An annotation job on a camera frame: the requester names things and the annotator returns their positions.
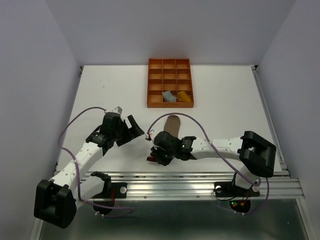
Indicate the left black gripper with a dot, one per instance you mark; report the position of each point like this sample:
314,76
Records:
135,131

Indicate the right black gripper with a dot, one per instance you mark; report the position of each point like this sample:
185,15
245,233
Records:
156,150

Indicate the taupe maroon-cuffed sock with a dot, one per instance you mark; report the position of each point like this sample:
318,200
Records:
171,126

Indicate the grey striped sock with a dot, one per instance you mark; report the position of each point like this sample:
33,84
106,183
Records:
169,97

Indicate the mustard yellow sock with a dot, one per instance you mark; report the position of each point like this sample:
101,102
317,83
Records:
183,97

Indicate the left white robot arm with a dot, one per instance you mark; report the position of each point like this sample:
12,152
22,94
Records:
57,199

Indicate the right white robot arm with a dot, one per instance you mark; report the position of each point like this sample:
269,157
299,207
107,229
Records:
251,156

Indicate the orange compartment tray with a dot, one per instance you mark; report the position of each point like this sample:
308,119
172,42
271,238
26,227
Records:
168,74

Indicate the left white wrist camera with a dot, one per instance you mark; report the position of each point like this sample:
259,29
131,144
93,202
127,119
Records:
117,110

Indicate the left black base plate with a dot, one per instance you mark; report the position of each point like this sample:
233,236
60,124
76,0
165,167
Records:
117,191

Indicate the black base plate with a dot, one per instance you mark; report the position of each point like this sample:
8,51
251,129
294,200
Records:
226,189
117,191

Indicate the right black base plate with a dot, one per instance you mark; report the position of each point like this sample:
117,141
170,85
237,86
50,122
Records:
226,189

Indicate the aluminium rail frame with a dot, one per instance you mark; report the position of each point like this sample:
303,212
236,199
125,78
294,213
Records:
227,103

